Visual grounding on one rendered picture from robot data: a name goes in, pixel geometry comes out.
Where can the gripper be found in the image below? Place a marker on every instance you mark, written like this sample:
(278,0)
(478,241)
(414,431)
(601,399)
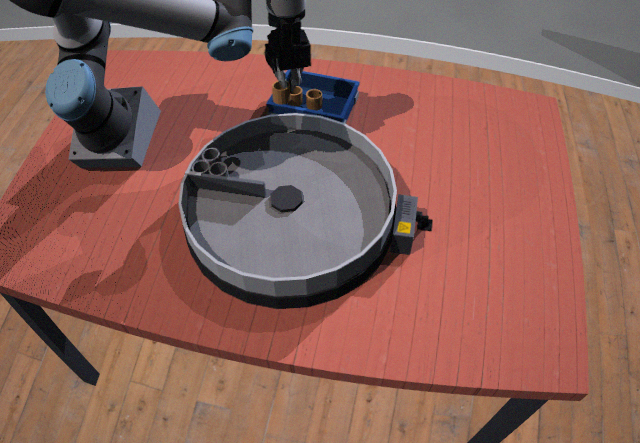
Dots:
(293,52)

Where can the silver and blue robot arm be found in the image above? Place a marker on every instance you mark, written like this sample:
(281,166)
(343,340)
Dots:
(80,98)

